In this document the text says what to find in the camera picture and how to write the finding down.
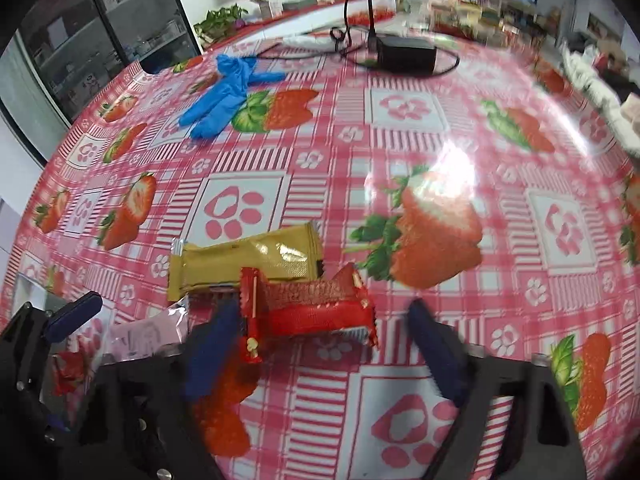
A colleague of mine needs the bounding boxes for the grey white tray box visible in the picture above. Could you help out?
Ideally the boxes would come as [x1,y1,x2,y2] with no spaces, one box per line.
[11,273,66,315]

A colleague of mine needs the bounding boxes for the purple pink snack packet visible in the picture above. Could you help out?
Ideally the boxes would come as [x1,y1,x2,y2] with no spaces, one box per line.
[106,304,189,362]

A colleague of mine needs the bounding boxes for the black power adapter with cable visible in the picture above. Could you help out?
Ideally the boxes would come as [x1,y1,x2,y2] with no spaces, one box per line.
[254,0,461,79]

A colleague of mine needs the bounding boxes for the red crinkled snack packet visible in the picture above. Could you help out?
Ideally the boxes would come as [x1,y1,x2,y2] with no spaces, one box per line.
[239,263,378,364]

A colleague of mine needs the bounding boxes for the glass display cabinet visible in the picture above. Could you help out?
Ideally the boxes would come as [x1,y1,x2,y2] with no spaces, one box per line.
[18,0,200,122]

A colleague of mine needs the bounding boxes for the green potted plant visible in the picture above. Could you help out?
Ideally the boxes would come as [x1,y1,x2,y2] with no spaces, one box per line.
[193,3,248,49]

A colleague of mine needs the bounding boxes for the blue rubber gloves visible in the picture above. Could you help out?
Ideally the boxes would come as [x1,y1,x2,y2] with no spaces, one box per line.
[178,54,286,140]

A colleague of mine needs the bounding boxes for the gold snack bar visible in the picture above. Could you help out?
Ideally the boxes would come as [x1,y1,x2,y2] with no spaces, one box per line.
[167,222,324,302]

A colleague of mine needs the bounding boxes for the strawberry pattern tablecloth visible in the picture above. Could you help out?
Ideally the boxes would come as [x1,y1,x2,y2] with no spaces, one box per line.
[1,40,639,479]

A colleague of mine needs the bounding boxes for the small red candy packet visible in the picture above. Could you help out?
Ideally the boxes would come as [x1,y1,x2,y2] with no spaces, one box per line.
[52,351,88,396]

